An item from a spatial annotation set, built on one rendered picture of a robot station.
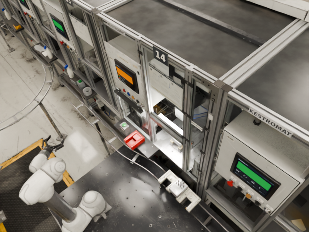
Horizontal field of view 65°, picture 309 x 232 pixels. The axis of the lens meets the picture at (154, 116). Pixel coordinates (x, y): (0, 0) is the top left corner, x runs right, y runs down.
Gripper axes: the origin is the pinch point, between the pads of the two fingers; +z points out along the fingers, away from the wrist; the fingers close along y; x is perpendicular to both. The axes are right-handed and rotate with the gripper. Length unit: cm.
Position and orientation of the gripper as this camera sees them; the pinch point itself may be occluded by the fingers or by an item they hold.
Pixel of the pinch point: (56, 138)
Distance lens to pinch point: 249.9
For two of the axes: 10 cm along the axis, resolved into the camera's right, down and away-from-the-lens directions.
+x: -1.9, 8.0, 5.7
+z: 1.4, -5.5, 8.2
